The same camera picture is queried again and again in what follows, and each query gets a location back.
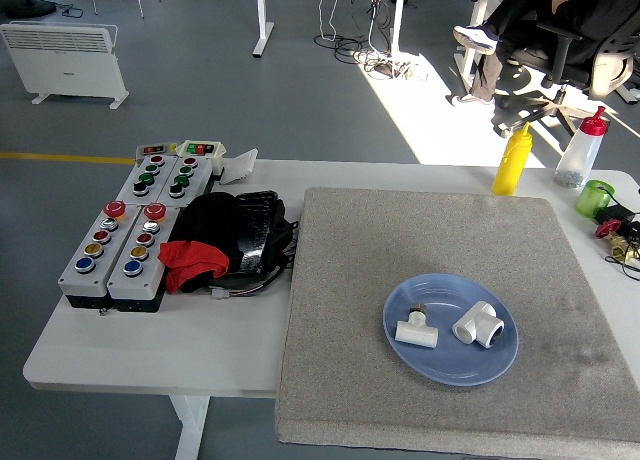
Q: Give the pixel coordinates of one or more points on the red cloth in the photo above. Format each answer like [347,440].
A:
[192,262]

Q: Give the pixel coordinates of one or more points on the blue plate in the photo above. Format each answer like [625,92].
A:
[450,365]

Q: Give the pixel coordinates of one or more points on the green translucent cup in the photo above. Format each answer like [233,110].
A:
[592,197]

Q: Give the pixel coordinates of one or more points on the black power adapter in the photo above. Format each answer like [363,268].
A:
[617,212]

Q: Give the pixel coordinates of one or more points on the five-button control box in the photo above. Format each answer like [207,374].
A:
[140,265]
[95,260]

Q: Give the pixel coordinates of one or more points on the black cloth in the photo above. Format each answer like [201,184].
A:
[210,217]

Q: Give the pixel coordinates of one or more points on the black office chair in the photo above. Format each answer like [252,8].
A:
[575,60]

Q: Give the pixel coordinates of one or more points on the white plastic cover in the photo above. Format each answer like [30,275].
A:
[239,166]

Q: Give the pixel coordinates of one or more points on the small white tee pipe fitting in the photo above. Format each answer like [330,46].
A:
[415,332]

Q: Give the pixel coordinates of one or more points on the large white tee pipe fitting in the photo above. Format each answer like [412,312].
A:
[475,325]

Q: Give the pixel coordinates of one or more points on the small grey switch box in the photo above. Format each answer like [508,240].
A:
[155,150]

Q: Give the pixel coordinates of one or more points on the black plastic tray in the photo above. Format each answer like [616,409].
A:
[257,230]

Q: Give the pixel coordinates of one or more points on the white table leg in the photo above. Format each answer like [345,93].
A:
[190,427]

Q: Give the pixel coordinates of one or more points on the white desk leg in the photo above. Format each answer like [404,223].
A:
[475,35]
[262,20]
[397,15]

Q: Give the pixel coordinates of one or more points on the white switch box red green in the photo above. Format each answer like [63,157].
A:
[202,149]

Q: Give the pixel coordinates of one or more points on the grey-brown mat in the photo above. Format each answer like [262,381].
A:
[375,255]

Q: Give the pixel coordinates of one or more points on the clear squeeze bottle red cap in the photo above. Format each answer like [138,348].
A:
[577,155]

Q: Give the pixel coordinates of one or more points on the yellow squeeze bottle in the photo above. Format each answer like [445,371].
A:
[512,165]

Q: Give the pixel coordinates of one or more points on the three-button control box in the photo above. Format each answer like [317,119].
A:
[182,180]
[145,177]

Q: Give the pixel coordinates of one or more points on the white panel heater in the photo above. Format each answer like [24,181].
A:
[65,60]

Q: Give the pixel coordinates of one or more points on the person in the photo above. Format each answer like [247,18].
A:
[545,10]

